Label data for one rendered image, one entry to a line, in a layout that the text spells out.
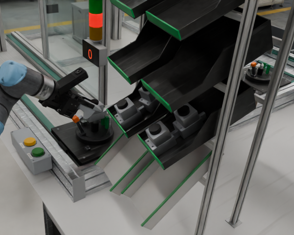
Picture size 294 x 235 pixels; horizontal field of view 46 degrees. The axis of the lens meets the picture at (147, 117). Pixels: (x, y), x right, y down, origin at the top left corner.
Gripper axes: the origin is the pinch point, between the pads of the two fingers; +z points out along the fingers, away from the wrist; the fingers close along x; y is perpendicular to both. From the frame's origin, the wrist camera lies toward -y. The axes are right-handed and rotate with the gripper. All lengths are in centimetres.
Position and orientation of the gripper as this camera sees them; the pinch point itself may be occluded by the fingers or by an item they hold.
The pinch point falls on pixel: (95, 104)
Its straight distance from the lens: 125.8
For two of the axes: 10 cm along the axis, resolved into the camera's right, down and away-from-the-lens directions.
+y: -5.4, 8.4, 0.9
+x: 6.1, 4.6, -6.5
